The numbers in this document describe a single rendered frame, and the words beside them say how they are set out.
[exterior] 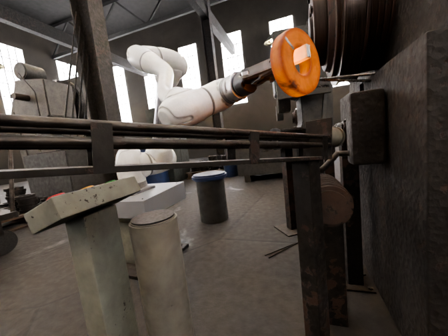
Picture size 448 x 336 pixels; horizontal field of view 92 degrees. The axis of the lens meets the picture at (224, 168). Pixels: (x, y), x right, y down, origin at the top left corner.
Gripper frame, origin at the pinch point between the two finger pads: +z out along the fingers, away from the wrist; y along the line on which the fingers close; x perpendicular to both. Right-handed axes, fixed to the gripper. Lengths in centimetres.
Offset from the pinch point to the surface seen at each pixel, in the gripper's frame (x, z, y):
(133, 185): -27, -35, 34
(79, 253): -40, -33, 49
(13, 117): -14, 3, 52
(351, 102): -10.2, -0.1, -28.1
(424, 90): -13.0, 19.5, -17.3
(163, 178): -55, -370, -96
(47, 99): 136, -534, 58
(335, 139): -21.1, 1.8, -11.6
